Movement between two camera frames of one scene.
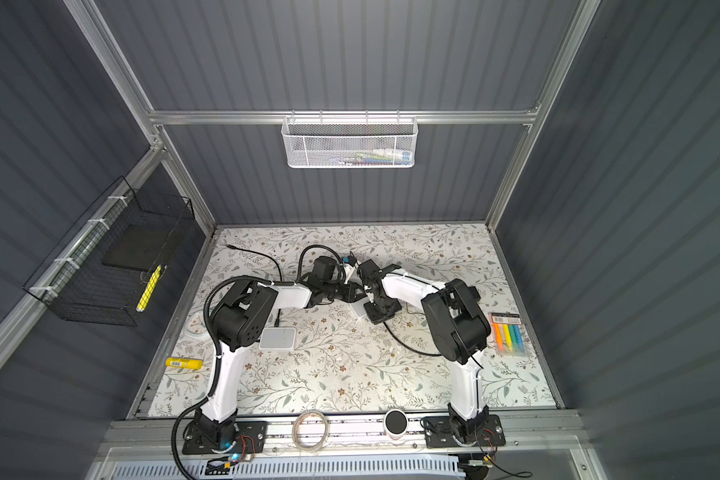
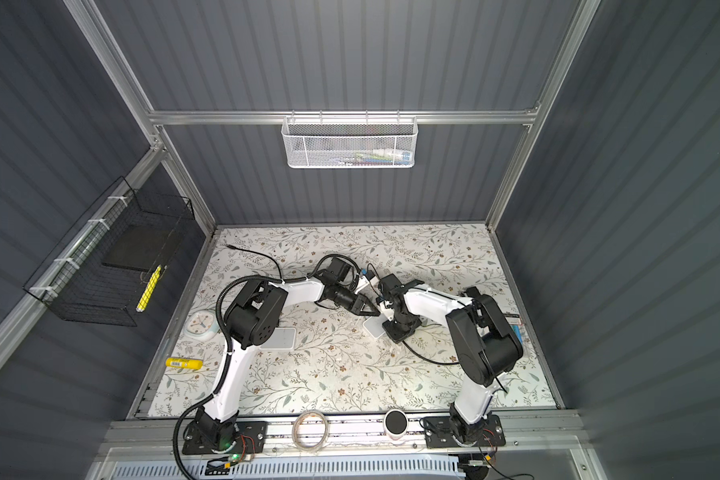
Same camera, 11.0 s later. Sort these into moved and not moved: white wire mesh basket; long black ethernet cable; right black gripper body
Moved: right black gripper body
Not moved: white wire mesh basket; long black ethernet cable
